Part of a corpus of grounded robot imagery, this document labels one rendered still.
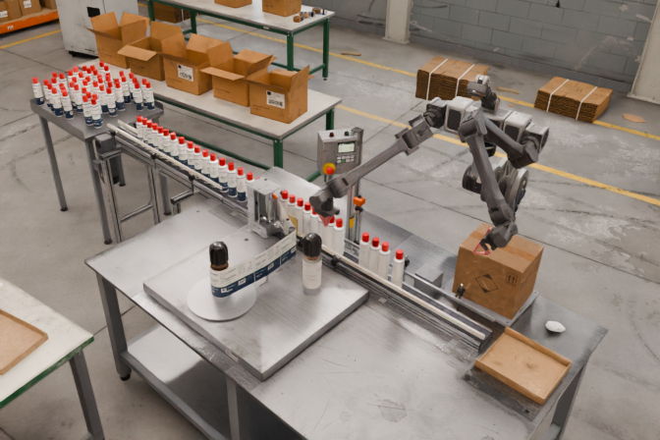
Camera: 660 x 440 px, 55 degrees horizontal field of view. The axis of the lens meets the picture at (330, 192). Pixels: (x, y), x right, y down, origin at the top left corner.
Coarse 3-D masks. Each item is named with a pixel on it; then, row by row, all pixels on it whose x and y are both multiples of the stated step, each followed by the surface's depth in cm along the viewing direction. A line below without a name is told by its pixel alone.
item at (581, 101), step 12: (552, 84) 691; (564, 84) 692; (576, 84) 692; (588, 84) 691; (540, 96) 678; (552, 96) 669; (564, 96) 661; (576, 96) 664; (588, 96) 666; (600, 96) 666; (540, 108) 683; (552, 108) 675; (564, 108) 668; (576, 108) 660; (588, 108) 652; (600, 108) 661; (588, 120) 657
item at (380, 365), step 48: (144, 240) 328; (192, 240) 329; (384, 240) 334; (192, 336) 271; (336, 336) 273; (384, 336) 274; (432, 336) 275; (528, 336) 276; (576, 336) 277; (240, 384) 250; (288, 384) 250; (336, 384) 251; (384, 384) 252; (432, 384) 252; (480, 384) 253; (336, 432) 232; (384, 432) 233; (432, 432) 233; (480, 432) 234; (528, 432) 234
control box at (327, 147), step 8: (320, 136) 292; (328, 136) 292; (336, 136) 292; (352, 136) 292; (320, 144) 292; (328, 144) 290; (336, 144) 291; (320, 152) 294; (328, 152) 292; (336, 152) 293; (352, 152) 295; (320, 160) 296; (328, 160) 294; (320, 168) 298; (336, 168) 297; (344, 168) 298; (352, 168) 300
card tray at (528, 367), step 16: (512, 336) 275; (496, 352) 267; (512, 352) 268; (528, 352) 268; (544, 352) 267; (480, 368) 259; (496, 368) 260; (512, 368) 260; (528, 368) 260; (544, 368) 260; (560, 368) 261; (512, 384) 251; (528, 384) 253; (544, 384) 253; (544, 400) 244
